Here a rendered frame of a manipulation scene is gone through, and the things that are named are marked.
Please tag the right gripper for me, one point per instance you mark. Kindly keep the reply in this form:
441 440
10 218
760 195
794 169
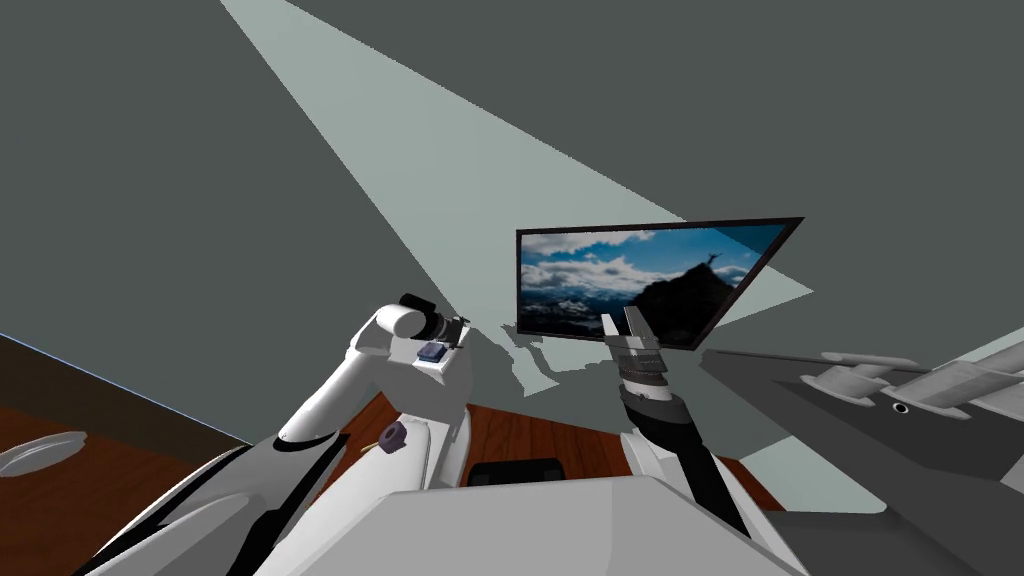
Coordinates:
640 360

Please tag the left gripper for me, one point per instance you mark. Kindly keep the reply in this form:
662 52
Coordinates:
446 330

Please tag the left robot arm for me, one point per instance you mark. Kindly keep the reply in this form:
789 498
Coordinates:
336 400

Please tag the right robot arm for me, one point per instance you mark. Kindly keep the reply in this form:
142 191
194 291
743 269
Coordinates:
680 448

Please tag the black-framed mountain sky picture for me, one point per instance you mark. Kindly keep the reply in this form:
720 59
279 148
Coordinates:
608 280

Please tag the purple round knob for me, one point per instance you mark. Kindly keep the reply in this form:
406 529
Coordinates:
392 438

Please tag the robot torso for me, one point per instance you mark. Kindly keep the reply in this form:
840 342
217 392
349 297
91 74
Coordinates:
544 532

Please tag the grey round plate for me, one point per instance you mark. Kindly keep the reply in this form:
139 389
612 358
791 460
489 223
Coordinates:
40 453

